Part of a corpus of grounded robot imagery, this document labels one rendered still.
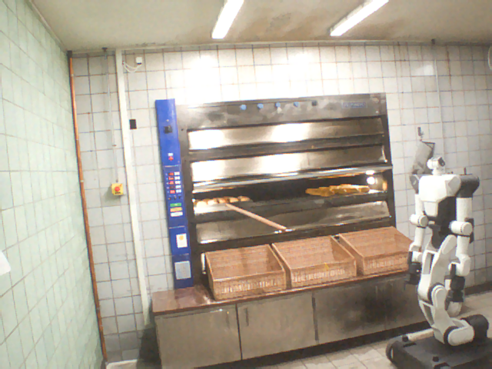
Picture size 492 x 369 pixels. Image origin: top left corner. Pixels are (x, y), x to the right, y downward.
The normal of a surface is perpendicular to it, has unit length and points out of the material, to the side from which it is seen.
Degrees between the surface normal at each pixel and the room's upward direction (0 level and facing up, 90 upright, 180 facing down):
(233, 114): 90
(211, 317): 90
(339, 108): 91
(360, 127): 70
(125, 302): 90
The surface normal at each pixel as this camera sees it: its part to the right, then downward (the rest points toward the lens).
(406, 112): 0.21, 0.03
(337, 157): 0.16, -0.31
